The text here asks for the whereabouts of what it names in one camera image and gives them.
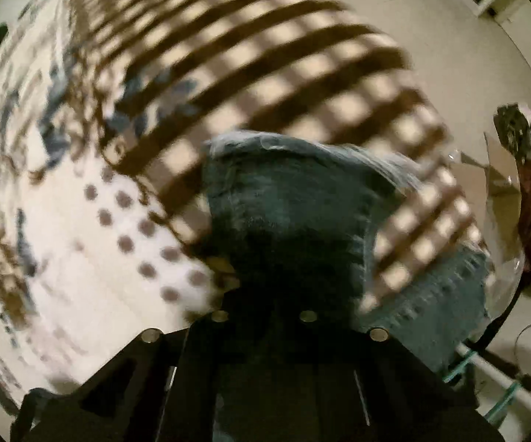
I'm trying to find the dark blue denim pant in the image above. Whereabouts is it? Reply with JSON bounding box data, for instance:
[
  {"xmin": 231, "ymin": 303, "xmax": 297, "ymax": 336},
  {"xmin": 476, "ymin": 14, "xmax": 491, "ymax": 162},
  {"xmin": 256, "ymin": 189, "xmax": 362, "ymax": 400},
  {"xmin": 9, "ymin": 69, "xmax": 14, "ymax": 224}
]
[{"xmin": 202, "ymin": 132, "xmax": 490, "ymax": 372}]

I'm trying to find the teal white drying rack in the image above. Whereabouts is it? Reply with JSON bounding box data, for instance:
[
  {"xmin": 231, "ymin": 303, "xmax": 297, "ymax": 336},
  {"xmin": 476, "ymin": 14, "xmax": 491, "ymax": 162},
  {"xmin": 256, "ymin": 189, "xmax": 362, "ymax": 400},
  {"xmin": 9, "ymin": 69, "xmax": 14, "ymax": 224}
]
[{"xmin": 443, "ymin": 344, "xmax": 531, "ymax": 438}]

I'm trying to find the clear plastic bag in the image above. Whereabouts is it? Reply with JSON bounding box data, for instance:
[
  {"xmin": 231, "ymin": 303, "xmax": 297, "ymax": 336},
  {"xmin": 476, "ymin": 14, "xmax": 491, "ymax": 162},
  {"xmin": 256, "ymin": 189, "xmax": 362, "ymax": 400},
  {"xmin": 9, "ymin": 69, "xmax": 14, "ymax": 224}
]
[{"xmin": 448, "ymin": 134, "xmax": 525, "ymax": 320}]

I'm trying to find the floral checked bed blanket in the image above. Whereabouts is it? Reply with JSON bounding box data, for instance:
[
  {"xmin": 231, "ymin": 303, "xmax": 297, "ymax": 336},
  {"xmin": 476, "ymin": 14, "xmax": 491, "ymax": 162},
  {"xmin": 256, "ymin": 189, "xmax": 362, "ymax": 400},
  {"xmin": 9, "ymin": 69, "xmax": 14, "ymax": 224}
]
[{"xmin": 0, "ymin": 0, "xmax": 497, "ymax": 406}]

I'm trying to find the white wall shelf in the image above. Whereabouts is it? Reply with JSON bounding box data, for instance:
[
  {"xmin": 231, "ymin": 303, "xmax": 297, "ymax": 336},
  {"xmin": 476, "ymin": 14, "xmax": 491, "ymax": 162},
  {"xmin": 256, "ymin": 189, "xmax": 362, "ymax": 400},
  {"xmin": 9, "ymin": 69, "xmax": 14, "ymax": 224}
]
[{"xmin": 473, "ymin": 0, "xmax": 526, "ymax": 23}]

